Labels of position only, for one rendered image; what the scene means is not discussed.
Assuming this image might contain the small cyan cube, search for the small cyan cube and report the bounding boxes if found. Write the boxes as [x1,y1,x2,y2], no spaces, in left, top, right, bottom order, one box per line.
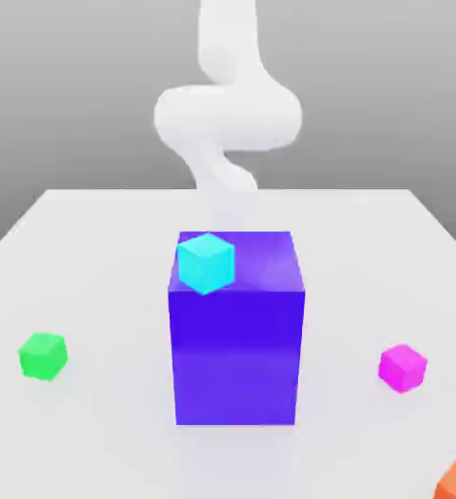
[175,232,236,296]

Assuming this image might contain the small magenta cube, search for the small magenta cube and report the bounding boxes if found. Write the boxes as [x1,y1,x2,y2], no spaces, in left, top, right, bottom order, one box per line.
[377,343,429,395]

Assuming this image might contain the small green cube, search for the small green cube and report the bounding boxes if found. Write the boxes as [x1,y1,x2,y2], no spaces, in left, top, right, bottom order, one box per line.
[17,331,69,382]

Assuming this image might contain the large purple box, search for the large purple box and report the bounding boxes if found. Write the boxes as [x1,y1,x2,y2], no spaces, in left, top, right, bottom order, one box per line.
[167,230,306,427]

